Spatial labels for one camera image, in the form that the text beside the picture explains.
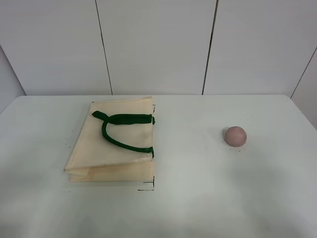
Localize pink peach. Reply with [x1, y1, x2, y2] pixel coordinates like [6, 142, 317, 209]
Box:
[222, 126, 247, 147]

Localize cream linen bag green handles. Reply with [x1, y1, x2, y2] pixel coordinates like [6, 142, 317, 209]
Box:
[64, 97, 155, 182]

